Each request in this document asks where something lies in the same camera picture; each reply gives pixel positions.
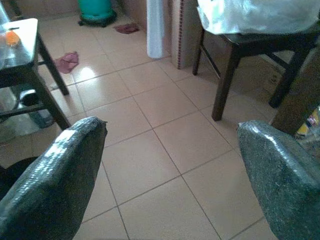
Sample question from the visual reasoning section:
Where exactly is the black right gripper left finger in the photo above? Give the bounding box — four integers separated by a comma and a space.
0, 116, 109, 240

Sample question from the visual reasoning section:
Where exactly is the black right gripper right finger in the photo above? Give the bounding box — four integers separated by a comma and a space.
236, 120, 320, 240

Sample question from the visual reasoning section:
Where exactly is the colourful printed package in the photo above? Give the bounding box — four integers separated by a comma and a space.
295, 106, 320, 151

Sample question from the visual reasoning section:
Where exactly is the clear plastic bag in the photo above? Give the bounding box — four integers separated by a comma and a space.
0, 84, 56, 141

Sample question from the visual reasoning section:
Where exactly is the dark wooden furniture leg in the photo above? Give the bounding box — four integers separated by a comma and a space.
271, 47, 320, 136

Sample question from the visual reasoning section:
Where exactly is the dark wooden chair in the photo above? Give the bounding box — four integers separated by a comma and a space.
0, 17, 71, 131
192, 22, 320, 122

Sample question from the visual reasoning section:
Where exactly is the small orange object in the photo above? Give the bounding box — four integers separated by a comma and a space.
4, 29, 21, 47

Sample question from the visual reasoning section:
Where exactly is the clear plastic sheet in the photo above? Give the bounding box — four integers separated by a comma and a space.
196, 0, 320, 35

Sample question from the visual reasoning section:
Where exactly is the cardboard box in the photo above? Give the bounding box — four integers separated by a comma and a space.
171, 0, 204, 70

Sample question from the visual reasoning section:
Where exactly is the green plastic container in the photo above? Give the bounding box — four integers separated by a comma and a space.
77, 0, 118, 27

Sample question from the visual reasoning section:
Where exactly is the white roll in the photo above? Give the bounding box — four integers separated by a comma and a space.
146, 0, 166, 60

